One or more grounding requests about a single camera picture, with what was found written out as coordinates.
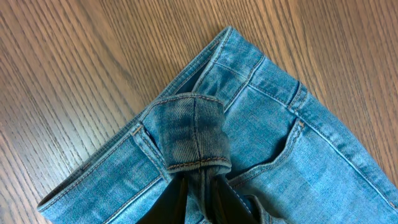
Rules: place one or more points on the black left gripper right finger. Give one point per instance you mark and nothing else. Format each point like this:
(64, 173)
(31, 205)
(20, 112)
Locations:
(226, 205)

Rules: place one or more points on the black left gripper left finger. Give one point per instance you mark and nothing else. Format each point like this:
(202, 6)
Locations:
(170, 207)

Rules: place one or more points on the light blue denim jeans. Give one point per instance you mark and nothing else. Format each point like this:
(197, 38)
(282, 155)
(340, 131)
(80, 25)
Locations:
(230, 112)

